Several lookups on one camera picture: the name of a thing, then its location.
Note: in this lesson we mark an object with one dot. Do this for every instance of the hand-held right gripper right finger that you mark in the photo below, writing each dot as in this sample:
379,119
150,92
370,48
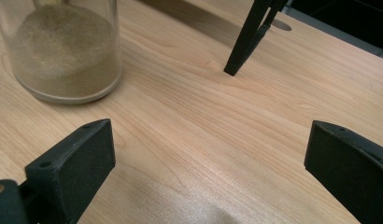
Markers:
351,168

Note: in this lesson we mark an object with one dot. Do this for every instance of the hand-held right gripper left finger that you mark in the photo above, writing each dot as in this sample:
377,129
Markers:
74,168

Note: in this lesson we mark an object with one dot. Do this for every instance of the white cylinder cup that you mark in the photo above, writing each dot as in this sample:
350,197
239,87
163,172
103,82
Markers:
65,56

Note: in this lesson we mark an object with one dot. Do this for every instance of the black two-tier shelf rack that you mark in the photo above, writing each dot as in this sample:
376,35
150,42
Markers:
244,46

